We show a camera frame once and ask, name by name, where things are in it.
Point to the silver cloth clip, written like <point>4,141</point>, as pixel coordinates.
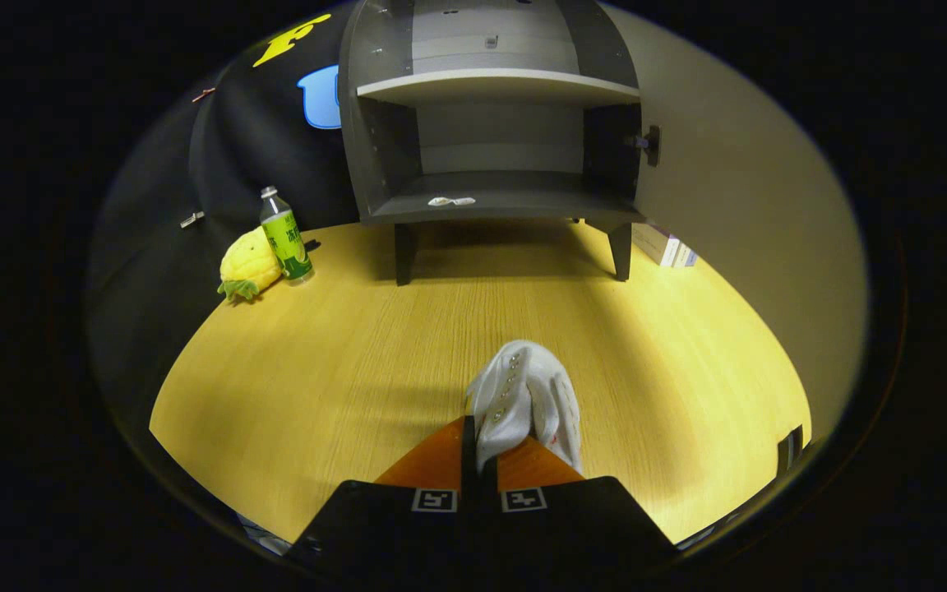
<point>191,219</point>

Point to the dark grey shoe cabinet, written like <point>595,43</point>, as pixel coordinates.
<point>498,193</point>

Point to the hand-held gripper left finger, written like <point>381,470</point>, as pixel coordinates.
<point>468,460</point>

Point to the brown cover book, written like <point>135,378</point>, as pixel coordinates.
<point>685,256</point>

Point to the black backdrop cloth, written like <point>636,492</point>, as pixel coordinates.
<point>227,156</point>

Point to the beige shoe cabinet door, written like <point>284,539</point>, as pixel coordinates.
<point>753,205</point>

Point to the green label drink bottle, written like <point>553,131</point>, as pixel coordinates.
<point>286,238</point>

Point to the yellow plush pineapple toy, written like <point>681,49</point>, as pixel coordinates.
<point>247,263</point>

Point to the red cloth clip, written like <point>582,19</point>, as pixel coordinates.
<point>203,94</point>

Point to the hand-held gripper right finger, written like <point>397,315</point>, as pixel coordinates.
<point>572,518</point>

